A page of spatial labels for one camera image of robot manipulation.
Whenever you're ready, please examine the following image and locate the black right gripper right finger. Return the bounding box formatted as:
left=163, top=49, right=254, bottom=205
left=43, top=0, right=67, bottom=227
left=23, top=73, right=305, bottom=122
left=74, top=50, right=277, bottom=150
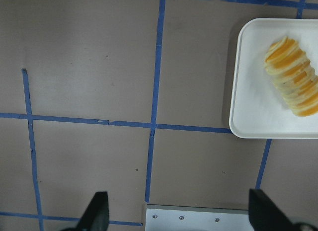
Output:
left=248, top=189, right=318, bottom=231

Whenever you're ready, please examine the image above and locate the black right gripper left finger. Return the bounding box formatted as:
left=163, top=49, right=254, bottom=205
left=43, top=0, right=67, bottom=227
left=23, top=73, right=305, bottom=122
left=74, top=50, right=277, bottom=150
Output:
left=63, top=191, right=110, bottom=231

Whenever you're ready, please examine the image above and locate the orange striped bread roll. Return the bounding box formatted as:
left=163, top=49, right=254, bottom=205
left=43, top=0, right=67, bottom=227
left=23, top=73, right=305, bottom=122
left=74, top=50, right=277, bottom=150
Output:
left=264, top=36, right=318, bottom=117

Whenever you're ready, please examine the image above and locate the white rectangular tray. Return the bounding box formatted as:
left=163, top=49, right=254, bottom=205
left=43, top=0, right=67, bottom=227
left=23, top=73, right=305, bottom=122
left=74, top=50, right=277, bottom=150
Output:
left=229, top=18, right=318, bottom=139

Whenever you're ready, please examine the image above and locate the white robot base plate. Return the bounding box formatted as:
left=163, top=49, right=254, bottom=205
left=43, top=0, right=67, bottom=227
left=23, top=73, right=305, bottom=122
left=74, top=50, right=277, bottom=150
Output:
left=144, top=205, right=253, bottom=231

